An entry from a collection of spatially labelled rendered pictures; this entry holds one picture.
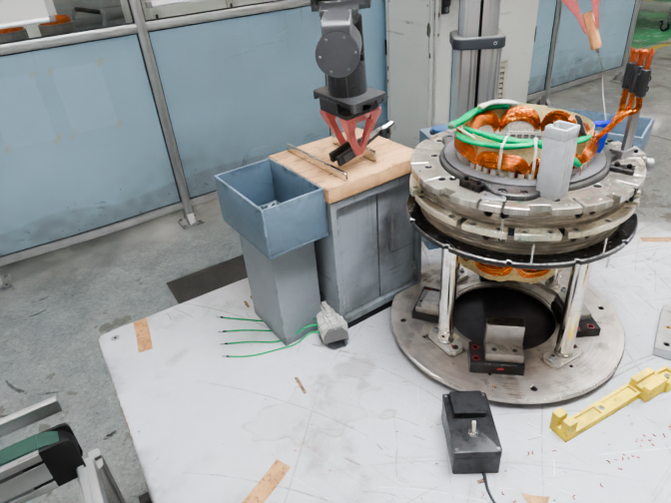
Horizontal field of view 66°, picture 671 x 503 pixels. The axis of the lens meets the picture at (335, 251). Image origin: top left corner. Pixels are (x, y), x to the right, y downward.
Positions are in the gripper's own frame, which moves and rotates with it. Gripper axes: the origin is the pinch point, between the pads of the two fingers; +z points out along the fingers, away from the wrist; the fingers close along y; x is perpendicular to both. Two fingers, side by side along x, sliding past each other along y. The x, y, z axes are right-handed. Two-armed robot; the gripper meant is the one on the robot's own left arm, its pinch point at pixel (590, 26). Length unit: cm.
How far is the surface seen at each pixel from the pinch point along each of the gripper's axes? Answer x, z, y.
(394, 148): -17.6, 5.4, -32.9
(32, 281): 43, 16, -261
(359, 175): -29.5, 5.8, -35.3
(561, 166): -37.9, 11.1, -6.3
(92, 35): 86, -73, -188
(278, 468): -61, 35, -49
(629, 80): -24.0, 6.5, 2.8
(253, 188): -30, 2, -55
